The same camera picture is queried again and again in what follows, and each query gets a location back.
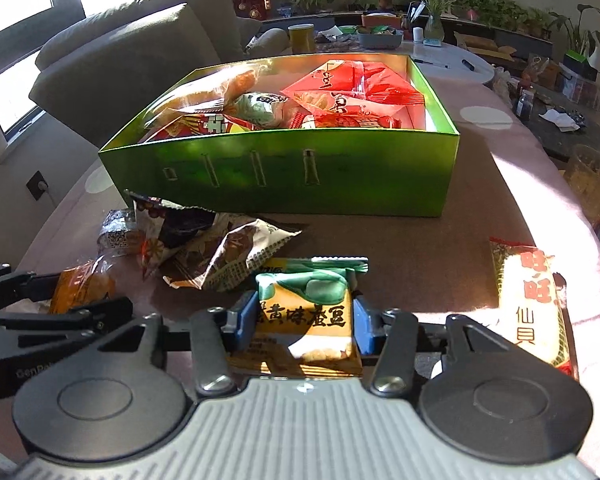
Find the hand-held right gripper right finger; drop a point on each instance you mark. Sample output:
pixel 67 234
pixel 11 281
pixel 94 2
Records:
pixel 365 327

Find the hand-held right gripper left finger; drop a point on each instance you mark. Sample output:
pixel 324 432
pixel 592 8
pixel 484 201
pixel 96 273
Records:
pixel 247 322

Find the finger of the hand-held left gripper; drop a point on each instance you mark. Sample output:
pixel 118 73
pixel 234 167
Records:
pixel 55 322
pixel 10 287

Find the orange snack packet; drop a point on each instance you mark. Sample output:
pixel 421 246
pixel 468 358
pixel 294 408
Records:
pixel 82 285

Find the green and yellow snack packet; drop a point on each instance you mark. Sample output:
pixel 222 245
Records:
pixel 305 310

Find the green cardboard box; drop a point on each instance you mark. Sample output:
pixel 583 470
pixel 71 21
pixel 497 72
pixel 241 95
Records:
pixel 280 180

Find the red striped snack packet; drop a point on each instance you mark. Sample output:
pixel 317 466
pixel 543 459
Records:
pixel 190 127

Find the beige patterned snack packet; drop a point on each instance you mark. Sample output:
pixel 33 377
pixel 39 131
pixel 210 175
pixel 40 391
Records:
pixel 230 255

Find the clear black-print snack packet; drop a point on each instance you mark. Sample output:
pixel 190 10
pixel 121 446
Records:
pixel 117 232

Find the dark patterned snack packet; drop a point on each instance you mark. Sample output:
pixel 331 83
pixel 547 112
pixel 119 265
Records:
pixel 170 225

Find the red-edged yellow rice cracker packet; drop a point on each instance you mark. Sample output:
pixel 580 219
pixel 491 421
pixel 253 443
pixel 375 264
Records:
pixel 532 305

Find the small red snack packet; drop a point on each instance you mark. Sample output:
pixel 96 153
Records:
pixel 350 121

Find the green and white snack packet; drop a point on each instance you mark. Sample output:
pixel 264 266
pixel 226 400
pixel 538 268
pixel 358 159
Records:
pixel 260 107

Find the clear orange bread packet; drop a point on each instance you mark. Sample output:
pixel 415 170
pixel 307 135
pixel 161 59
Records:
pixel 200 95

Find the large red snack packet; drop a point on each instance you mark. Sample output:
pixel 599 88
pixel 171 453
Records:
pixel 360 85

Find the round dark marble table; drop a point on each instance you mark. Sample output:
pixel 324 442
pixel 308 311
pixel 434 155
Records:
pixel 560 140

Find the beige sofa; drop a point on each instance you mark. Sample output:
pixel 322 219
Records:
pixel 130 45

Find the clear glass jar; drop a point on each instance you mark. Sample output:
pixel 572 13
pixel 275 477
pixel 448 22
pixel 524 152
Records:
pixel 592 180

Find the black pen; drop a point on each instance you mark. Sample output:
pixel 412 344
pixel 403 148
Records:
pixel 432 63

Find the dark glass bottle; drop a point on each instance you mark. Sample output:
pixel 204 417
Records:
pixel 525 105

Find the clear plastic bag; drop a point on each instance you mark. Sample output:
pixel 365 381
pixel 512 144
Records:
pixel 502 85

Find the round white table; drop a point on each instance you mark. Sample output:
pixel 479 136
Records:
pixel 450 55

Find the white tissue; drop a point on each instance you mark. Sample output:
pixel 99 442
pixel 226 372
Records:
pixel 562 120

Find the black-framed window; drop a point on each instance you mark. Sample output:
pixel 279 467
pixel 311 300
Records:
pixel 15 0

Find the grey tray with items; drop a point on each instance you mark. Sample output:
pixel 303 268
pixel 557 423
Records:
pixel 380 39

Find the yellow can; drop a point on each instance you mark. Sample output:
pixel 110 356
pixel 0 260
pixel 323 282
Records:
pixel 301 38

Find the white roll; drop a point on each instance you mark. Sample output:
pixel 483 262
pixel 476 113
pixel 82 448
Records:
pixel 418 35

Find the open cardboard box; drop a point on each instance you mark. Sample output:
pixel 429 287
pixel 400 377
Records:
pixel 482 45

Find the orange box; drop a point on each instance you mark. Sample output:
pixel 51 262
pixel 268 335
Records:
pixel 380 21

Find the glass vase with plant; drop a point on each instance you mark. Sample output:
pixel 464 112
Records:
pixel 436 25

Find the dark television cabinet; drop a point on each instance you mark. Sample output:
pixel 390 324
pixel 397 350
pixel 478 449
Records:
pixel 525 37

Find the row of potted plants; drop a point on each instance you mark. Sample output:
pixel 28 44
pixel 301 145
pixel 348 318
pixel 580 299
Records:
pixel 495 10

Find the wall outlet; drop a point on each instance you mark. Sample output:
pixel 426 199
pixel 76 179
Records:
pixel 38 186

